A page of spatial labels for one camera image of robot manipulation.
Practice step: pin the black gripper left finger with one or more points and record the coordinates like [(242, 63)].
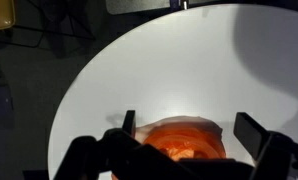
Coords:
[(129, 120)]

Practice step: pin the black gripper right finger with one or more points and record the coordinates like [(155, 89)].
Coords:
[(250, 133)]

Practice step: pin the orange plastic bag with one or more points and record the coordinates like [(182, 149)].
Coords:
[(184, 140)]

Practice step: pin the grey flat panel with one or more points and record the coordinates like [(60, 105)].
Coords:
[(135, 6)]

